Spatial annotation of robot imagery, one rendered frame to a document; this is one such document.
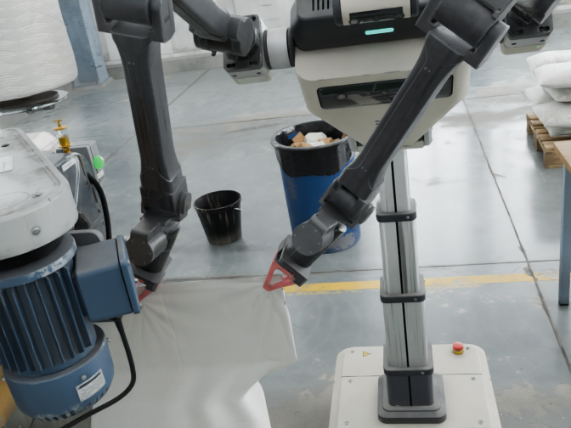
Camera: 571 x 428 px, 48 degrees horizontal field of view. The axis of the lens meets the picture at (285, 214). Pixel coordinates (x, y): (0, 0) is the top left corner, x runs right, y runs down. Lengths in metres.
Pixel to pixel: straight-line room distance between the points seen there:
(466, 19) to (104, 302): 0.63
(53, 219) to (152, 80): 0.28
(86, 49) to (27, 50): 8.95
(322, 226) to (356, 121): 0.53
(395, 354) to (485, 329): 1.00
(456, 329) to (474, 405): 0.81
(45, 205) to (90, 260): 0.13
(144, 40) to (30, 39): 0.16
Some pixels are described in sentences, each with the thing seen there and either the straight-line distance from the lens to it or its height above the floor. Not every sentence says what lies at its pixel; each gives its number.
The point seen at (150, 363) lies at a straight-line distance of 1.43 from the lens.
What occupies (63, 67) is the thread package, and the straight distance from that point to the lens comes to 0.98.
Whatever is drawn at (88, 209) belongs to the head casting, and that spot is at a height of 1.21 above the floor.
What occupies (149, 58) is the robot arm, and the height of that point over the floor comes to 1.54.
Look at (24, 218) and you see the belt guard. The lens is 0.86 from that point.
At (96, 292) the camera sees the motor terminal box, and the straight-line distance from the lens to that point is 0.94.
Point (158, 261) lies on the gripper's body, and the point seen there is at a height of 1.15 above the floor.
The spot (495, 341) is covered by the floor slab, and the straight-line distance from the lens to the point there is 2.86.
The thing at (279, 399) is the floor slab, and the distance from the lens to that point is 2.64.
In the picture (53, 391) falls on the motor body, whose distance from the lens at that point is 0.99.
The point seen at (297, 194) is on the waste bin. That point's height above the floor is 0.37.
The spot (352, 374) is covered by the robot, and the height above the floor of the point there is 0.26.
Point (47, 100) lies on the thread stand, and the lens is 1.00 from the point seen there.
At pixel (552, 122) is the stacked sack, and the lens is 4.42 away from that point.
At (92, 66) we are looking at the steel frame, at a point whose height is 0.27.
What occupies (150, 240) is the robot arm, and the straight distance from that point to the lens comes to 1.16.
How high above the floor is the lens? 1.69
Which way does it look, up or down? 24 degrees down
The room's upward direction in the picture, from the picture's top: 9 degrees counter-clockwise
